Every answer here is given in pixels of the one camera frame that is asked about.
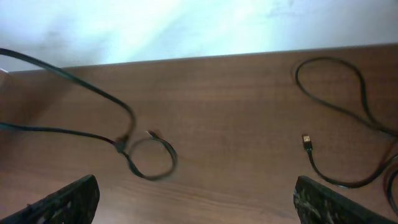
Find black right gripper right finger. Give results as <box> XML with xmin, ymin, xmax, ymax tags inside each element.
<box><xmin>294</xmin><ymin>175</ymin><xmax>395</xmax><ymax>224</ymax></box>

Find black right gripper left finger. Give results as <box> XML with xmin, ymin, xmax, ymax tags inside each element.
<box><xmin>1</xmin><ymin>174</ymin><xmax>100</xmax><ymax>224</ymax></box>

